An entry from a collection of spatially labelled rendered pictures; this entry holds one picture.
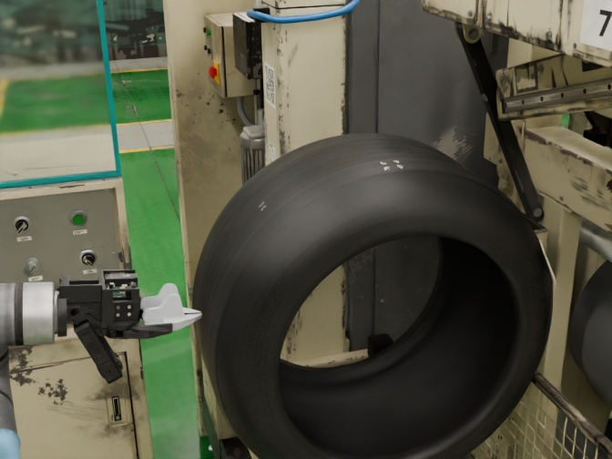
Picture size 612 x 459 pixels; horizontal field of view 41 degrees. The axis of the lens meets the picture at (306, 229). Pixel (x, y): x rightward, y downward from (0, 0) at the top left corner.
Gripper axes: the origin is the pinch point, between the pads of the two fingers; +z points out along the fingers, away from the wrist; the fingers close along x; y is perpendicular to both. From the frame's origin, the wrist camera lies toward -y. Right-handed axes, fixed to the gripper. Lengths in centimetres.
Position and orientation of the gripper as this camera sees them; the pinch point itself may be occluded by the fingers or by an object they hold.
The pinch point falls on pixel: (192, 319)
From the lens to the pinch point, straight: 126.9
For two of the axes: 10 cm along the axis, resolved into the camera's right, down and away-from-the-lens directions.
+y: 1.0, -9.3, -3.5
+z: 9.6, -0.1, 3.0
